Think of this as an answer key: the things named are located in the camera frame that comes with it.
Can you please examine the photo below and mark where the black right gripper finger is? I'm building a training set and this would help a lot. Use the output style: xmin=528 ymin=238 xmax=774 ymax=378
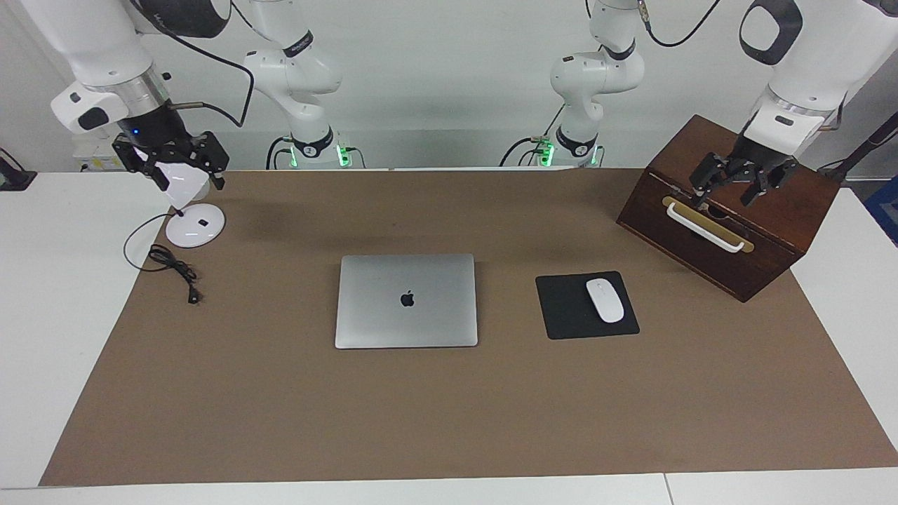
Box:
xmin=114 ymin=144 xmax=171 ymax=192
xmin=189 ymin=133 xmax=230 ymax=191

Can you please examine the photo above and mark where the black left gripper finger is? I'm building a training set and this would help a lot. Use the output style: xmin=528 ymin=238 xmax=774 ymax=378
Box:
xmin=742 ymin=160 xmax=800 ymax=208
xmin=690 ymin=153 xmax=734 ymax=209

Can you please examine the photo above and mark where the silver grey laptop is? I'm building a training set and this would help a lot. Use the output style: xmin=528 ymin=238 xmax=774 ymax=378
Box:
xmin=335 ymin=254 xmax=479 ymax=349

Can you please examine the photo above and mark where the dark brown wooden box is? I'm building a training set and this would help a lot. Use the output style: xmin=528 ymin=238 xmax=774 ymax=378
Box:
xmin=616 ymin=114 xmax=841 ymax=303

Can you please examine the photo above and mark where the white background box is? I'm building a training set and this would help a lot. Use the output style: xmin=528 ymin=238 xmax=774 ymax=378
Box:
xmin=72 ymin=133 xmax=141 ymax=173

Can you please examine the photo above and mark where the white desk lamp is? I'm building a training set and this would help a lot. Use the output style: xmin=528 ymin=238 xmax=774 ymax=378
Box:
xmin=151 ymin=160 xmax=227 ymax=248

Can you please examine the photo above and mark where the black background rod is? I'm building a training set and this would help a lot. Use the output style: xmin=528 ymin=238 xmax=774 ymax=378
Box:
xmin=817 ymin=112 xmax=898 ymax=184

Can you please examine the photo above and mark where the blue background object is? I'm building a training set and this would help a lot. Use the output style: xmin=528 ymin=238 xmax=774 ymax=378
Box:
xmin=864 ymin=175 xmax=898 ymax=248

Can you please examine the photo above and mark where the black background stand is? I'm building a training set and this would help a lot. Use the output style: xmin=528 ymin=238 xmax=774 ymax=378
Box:
xmin=0 ymin=149 xmax=37 ymax=191

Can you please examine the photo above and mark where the white computer mouse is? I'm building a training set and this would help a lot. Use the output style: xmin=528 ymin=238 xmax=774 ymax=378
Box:
xmin=586 ymin=278 xmax=625 ymax=324

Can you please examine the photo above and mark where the black mouse pad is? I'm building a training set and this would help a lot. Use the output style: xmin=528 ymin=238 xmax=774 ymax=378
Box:
xmin=535 ymin=271 xmax=641 ymax=340

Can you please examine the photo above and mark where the brown table mat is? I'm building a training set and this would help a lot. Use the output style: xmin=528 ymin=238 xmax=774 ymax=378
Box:
xmin=39 ymin=168 xmax=898 ymax=487

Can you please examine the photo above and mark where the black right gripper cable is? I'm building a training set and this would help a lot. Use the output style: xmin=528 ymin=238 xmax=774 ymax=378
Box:
xmin=130 ymin=0 xmax=255 ymax=128

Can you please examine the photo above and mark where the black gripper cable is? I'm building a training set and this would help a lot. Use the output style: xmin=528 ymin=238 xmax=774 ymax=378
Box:
xmin=637 ymin=0 xmax=723 ymax=48
xmin=130 ymin=0 xmax=255 ymax=128

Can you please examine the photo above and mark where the white box handle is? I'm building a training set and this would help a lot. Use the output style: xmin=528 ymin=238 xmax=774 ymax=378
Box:
xmin=665 ymin=201 xmax=746 ymax=253

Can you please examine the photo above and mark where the black arm base cable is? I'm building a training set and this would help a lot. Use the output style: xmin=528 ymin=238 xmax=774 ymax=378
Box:
xmin=265 ymin=135 xmax=295 ymax=170
xmin=500 ymin=104 xmax=568 ymax=168

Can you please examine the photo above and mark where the brass handle plate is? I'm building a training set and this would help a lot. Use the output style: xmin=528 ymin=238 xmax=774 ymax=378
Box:
xmin=662 ymin=196 xmax=756 ymax=254

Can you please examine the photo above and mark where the black lamp power cord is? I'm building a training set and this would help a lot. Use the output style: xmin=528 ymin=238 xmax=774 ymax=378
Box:
xmin=123 ymin=213 xmax=201 ymax=305

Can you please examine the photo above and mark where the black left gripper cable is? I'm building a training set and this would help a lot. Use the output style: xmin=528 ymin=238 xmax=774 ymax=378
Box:
xmin=637 ymin=0 xmax=723 ymax=48

